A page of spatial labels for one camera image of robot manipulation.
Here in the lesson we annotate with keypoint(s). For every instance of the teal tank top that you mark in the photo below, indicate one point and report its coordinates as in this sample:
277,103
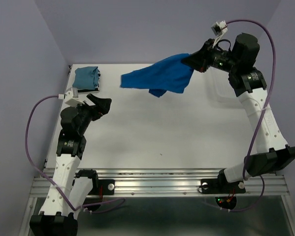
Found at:
87,78

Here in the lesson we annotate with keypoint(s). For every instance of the aluminium mounting rail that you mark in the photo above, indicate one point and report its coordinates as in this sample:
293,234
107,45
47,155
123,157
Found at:
182,182

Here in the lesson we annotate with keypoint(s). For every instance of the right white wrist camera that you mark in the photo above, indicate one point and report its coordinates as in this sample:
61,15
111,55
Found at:
219,29

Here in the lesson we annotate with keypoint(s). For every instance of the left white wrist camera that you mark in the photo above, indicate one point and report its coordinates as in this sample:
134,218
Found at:
71,98

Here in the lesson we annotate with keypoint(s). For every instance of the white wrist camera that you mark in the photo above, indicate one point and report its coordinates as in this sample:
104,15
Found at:
219,29
71,98

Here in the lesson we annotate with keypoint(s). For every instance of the black white striped tank top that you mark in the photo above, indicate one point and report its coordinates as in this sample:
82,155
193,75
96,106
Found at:
88,90

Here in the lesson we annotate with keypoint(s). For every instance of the blue tank top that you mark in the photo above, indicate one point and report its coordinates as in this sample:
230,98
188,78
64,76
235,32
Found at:
169,74

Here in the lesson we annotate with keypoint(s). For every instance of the white plastic basket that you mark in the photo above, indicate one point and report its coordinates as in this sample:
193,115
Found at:
222,90

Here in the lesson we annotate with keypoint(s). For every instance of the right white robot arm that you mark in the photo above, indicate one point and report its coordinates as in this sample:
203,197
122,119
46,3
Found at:
249,85

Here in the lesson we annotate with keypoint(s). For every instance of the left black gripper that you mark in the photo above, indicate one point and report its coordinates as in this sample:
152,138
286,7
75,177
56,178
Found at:
102,105

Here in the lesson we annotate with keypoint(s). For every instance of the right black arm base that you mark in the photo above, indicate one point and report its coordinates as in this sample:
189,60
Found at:
225,191

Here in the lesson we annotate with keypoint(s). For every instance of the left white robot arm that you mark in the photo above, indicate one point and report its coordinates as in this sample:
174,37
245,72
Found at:
69,186

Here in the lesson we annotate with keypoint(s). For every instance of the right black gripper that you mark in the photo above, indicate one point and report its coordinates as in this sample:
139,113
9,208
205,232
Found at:
200,60

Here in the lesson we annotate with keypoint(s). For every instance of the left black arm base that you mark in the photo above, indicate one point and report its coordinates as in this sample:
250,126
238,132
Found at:
105,188

